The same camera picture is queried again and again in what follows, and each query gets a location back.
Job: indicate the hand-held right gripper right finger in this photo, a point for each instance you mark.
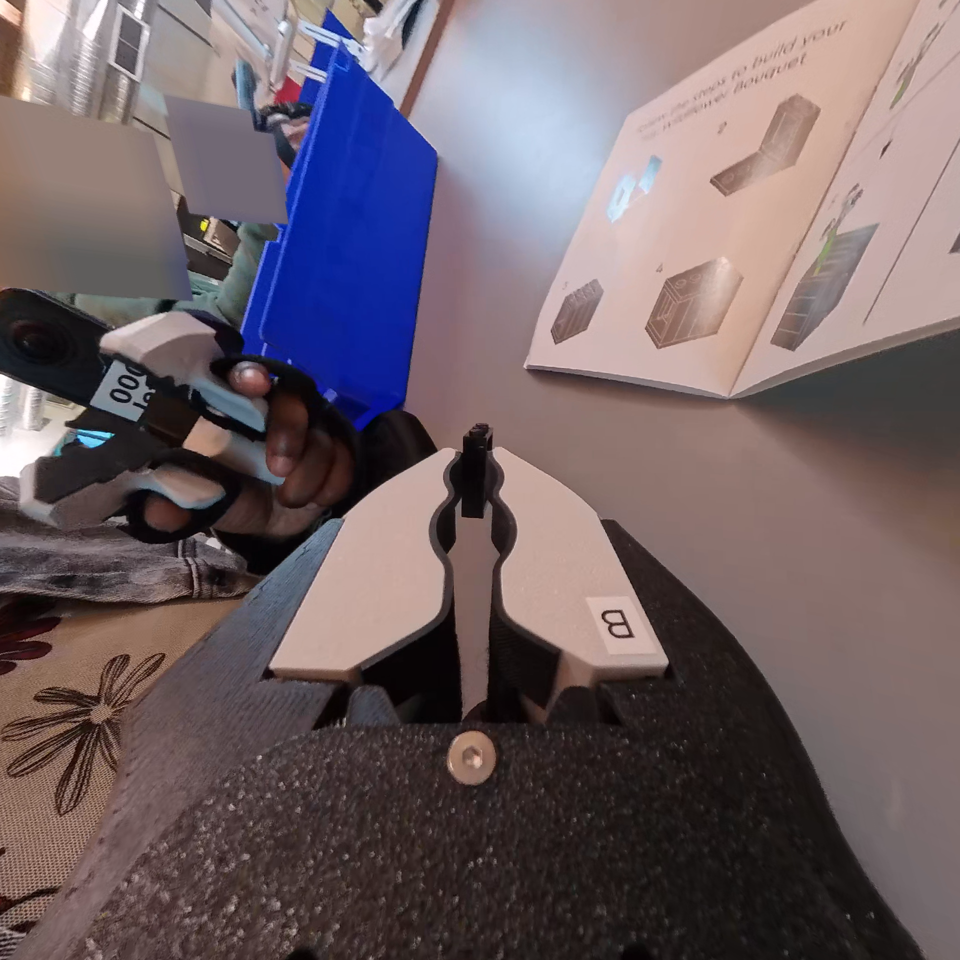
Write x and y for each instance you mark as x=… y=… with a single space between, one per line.
x=555 y=570

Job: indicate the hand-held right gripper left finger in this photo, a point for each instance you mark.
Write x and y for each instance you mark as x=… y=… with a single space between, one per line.
x=375 y=585

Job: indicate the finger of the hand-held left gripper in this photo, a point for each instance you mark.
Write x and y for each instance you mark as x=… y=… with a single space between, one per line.
x=161 y=341
x=82 y=506

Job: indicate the black L-shaped lego assembly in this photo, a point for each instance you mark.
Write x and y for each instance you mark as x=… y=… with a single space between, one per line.
x=476 y=480

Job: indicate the blue plastic bin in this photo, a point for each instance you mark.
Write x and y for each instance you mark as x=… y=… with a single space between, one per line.
x=345 y=247

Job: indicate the lego instruction booklet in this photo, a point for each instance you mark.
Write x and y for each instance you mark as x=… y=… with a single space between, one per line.
x=675 y=225

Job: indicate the person's left hand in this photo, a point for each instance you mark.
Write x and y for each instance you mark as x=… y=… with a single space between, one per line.
x=307 y=457

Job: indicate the black cushioned wrist rest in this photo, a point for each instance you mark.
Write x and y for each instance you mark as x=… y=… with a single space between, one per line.
x=397 y=457

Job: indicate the person's floral beige garment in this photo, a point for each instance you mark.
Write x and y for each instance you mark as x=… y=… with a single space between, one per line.
x=60 y=675

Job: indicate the clear acrylic stand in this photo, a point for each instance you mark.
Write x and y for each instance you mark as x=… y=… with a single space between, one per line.
x=322 y=45

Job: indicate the silver ventilation duct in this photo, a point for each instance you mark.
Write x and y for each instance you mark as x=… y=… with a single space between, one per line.
x=82 y=52

